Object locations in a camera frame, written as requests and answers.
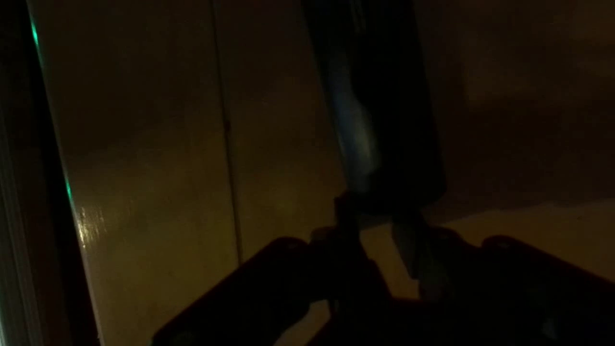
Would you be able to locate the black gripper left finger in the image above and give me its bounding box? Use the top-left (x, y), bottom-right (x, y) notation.
top-left (331, 190), bottom-right (391, 309)

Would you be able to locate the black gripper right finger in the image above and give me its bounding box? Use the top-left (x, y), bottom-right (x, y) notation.
top-left (391, 209), bottom-right (454, 304)

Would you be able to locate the black remote control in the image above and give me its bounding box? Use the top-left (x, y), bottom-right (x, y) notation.
top-left (298, 0), bottom-right (450, 215)

